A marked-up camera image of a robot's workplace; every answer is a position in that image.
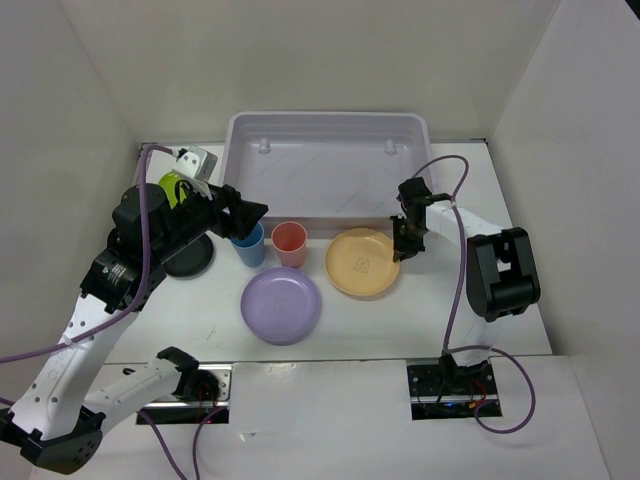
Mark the black plate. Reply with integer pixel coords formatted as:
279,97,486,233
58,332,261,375
163,234,215,279

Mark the purple plate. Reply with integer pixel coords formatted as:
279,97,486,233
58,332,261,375
240,267,321,346

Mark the pink cup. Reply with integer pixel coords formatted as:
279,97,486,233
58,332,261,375
271,221,308,269

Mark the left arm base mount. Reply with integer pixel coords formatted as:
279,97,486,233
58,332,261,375
142,364,233,426

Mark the blue cup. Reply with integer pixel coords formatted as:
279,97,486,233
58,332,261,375
231,223,265,268

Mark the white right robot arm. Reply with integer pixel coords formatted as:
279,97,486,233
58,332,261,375
391,177,541,393

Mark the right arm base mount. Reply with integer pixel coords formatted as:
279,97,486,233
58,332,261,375
406,359,502,421

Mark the yellow plate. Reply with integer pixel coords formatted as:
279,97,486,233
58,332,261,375
324,228,400,298

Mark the lavender plastic bin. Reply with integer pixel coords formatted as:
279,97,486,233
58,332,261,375
218,111,433,236

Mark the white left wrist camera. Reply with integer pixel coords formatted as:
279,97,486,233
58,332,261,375
172,146,218,182

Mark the green plate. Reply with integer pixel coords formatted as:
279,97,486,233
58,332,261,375
158,172,194,209

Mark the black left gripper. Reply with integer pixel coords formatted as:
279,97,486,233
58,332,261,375
152,177,269,263

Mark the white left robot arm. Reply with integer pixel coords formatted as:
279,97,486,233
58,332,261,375
1,184,268,475

